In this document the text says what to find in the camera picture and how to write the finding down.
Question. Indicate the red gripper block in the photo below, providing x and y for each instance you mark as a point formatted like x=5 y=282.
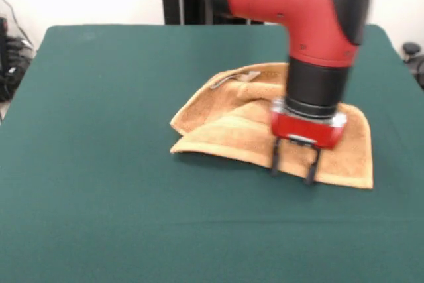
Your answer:
x=304 y=129

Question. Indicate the tan terry towel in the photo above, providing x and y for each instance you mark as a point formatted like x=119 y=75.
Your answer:
x=232 y=130

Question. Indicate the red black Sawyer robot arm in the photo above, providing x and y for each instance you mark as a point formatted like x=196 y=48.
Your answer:
x=298 y=14

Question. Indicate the grey office chair base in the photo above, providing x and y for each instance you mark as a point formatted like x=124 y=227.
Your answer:
x=412 y=49

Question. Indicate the dark green table cloth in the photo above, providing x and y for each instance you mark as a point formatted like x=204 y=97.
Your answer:
x=99 y=197

